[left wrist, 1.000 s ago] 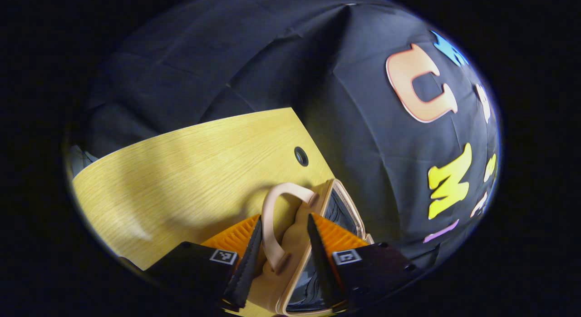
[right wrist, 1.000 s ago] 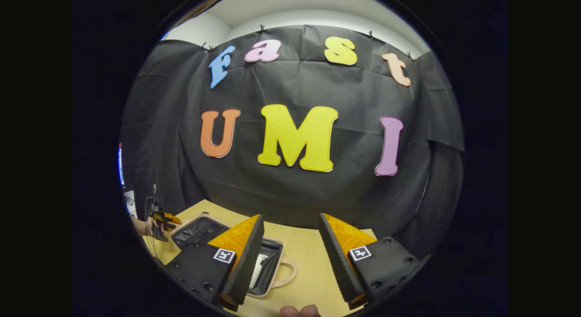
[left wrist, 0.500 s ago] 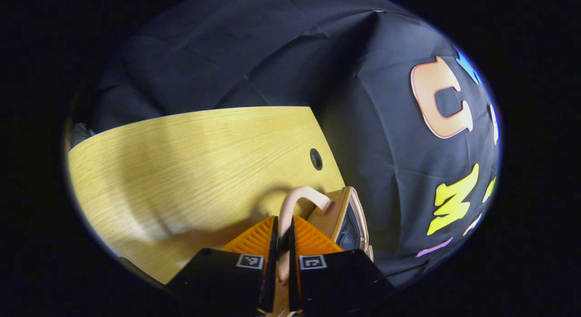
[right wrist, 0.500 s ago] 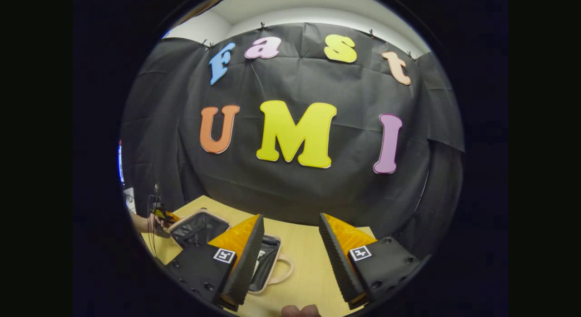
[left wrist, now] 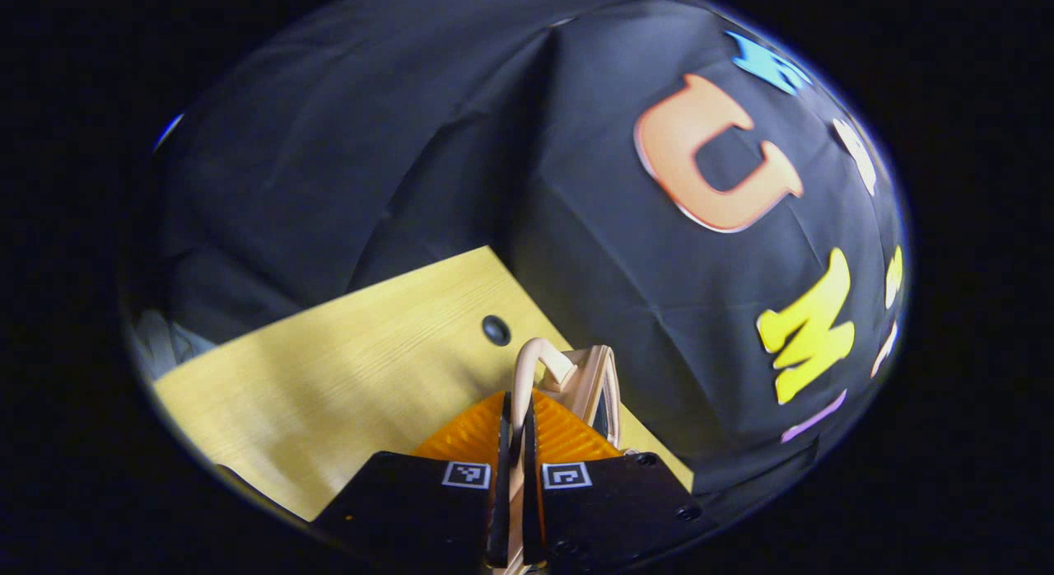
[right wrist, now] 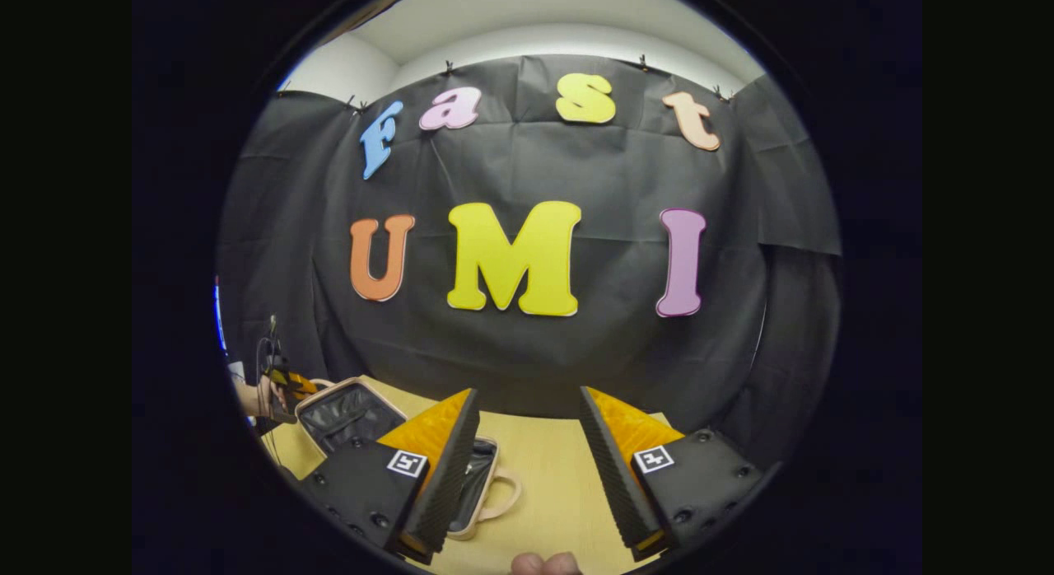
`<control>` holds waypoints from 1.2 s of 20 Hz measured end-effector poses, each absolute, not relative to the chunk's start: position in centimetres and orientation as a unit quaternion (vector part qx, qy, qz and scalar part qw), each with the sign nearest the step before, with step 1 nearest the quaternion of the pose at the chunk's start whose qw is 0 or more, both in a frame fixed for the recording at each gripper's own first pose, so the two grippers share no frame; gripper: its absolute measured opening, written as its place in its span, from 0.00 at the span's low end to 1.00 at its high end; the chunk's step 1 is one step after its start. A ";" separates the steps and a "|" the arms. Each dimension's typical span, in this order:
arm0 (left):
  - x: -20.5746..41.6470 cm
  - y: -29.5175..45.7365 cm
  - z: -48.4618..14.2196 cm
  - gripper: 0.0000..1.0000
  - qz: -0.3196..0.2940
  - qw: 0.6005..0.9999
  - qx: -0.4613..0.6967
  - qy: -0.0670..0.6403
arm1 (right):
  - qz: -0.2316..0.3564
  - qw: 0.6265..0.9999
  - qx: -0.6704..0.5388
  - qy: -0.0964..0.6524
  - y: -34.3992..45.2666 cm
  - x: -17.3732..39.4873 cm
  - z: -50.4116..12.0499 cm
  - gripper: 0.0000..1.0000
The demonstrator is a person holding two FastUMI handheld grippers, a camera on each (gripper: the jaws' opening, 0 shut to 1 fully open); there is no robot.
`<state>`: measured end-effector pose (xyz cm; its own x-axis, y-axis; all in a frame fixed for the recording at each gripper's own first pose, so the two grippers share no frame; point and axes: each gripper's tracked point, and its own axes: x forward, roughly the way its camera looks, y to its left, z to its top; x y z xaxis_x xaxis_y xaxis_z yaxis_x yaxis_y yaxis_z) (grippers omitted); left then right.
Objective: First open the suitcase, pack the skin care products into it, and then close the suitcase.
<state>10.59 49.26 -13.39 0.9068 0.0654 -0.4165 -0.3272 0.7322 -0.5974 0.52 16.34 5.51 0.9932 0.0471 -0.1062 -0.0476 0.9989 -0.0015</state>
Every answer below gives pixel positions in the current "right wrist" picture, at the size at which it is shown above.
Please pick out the pink suitcase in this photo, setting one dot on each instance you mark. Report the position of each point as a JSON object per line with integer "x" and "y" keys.
{"x": 346, "y": 414}

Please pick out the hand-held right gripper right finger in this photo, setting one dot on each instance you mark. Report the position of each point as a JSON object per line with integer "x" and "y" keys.
{"x": 617, "y": 484}

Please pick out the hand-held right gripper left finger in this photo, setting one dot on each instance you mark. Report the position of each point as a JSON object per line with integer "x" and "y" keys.
{"x": 449, "y": 484}

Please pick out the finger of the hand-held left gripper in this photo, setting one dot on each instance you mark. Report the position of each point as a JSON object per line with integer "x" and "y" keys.
{"x": 300, "y": 383}

